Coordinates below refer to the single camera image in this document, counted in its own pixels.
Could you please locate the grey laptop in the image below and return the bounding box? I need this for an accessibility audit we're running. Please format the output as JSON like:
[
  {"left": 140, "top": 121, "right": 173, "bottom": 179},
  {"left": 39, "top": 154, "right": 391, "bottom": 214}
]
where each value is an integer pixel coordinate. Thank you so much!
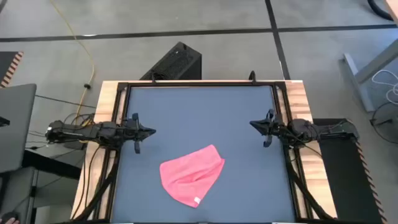
[{"left": 0, "top": 83, "right": 37, "bottom": 174}]

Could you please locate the grey cabinet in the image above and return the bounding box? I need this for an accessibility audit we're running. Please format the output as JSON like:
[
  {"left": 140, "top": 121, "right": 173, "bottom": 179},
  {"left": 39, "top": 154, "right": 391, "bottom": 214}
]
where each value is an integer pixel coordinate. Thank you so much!
[{"left": 0, "top": 166, "right": 40, "bottom": 224}]

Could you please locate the black computer tower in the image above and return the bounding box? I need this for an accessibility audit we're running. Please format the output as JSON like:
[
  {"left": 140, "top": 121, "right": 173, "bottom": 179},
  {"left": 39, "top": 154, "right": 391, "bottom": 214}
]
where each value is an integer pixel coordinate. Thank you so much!
[{"left": 139, "top": 41, "right": 203, "bottom": 81}]

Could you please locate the blue-grey table mat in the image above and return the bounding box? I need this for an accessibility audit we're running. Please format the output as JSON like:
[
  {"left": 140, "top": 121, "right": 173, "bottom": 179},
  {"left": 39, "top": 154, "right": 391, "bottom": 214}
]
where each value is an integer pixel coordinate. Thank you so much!
[{"left": 110, "top": 85, "right": 296, "bottom": 223}]

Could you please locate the light wooden desk corner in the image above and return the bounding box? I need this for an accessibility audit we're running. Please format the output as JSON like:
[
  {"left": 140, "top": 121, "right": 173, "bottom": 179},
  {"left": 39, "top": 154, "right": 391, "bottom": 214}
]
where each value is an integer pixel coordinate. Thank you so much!
[{"left": 384, "top": 0, "right": 398, "bottom": 23}]

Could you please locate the black looped cable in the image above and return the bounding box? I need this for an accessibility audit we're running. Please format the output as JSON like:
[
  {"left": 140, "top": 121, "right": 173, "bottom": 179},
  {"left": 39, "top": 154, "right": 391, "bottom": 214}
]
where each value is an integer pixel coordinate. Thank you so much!
[{"left": 369, "top": 102, "right": 398, "bottom": 146}]

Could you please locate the black desk beam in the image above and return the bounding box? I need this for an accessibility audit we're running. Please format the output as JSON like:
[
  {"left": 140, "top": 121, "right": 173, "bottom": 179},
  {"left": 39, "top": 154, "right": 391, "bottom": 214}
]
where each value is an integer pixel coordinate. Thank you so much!
[{"left": 22, "top": 149, "right": 83, "bottom": 180}]

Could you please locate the yellow cable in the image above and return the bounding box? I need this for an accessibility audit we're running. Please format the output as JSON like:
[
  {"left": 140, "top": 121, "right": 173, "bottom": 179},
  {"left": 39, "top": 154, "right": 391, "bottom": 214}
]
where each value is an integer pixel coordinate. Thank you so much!
[{"left": 49, "top": 0, "right": 96, "bottom": 125}]

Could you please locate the large black striped-edge floor mat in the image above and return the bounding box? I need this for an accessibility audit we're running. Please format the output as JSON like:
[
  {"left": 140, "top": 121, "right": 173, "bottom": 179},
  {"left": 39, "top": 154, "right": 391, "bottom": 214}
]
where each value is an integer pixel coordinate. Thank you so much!
[{"left": 312, "top": 118, "right": 388, "bottom": 224}]

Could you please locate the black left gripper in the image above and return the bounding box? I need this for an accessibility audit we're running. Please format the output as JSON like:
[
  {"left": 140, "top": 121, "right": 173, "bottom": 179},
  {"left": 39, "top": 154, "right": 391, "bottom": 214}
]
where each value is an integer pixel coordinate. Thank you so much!
[{"left": 123, "top": 112, "right": 157, "bottom": 155}]

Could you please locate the thin black floor cable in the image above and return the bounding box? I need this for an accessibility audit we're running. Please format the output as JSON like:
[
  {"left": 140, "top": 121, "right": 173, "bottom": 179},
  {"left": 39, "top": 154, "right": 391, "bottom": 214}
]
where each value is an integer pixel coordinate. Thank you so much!
[{"left": 34, "top": 94, "right": 97, "bottom": 110}]

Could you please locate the black computer mouse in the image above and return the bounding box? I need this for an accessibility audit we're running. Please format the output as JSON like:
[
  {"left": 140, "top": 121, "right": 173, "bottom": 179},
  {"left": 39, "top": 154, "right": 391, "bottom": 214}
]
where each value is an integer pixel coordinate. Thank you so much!
[{"left": 1, "top": 211, "right": 19, "bottom": 221}]

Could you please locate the grey desk leg frame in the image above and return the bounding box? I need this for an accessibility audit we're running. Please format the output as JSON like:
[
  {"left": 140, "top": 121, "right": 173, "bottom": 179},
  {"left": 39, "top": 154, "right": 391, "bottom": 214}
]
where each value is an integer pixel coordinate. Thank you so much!
[{"left": 343, "top": 39, "right": 398, "bottom": 113}]

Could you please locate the white cable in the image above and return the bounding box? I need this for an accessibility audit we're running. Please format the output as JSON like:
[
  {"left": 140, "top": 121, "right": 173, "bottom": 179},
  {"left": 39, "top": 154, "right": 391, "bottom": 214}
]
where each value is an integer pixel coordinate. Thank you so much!
[{"left": 371, "top": 68, "right": 398, "bottom": 105}]

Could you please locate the black metal table frame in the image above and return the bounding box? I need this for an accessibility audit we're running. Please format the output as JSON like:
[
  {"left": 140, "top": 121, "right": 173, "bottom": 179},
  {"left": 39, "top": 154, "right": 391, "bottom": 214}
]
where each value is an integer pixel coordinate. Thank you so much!
[{"left": 73, "top": 70, "right": 335, "bottom": 224}]

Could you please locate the thick black hose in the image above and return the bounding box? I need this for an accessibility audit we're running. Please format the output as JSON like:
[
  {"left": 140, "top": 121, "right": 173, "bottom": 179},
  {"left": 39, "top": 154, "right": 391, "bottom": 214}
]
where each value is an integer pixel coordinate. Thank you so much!
[{"left": 366, "top": 0, "right": 394, "bottom": 22}]

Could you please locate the pink terry towel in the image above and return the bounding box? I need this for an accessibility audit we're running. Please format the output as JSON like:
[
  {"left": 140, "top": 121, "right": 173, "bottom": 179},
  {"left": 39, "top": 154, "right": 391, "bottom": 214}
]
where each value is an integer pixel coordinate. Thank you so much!
[{"left": 159, "top": 144, "right": 226, "bottom": 208}]

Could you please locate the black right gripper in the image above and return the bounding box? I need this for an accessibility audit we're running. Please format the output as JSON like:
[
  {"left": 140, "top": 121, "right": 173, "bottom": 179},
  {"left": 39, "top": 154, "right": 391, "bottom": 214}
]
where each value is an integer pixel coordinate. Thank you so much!
[{"left": 249, "top": 108, "right": 285, "bottom": 149}]

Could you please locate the small black striped-edge floor mat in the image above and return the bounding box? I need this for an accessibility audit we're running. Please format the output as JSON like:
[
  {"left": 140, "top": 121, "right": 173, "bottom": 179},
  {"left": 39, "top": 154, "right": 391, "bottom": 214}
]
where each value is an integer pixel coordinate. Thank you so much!
[{"left": 0, "top": 51, "right": 24, "bottom": 88}]

